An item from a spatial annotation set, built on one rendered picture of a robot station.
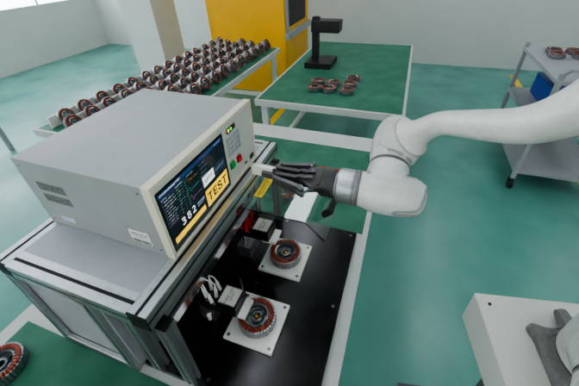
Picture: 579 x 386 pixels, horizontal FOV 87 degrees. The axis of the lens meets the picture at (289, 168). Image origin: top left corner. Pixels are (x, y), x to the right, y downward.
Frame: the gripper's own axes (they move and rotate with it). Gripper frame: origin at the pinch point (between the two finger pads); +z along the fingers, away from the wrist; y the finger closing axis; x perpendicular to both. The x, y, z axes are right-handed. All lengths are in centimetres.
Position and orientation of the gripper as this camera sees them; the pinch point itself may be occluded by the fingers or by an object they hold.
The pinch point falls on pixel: (263, 170)
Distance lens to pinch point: 83.8
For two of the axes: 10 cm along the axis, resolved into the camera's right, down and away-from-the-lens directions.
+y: 3.4, -5.6, 7.6
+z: -9.4, -1.7, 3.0
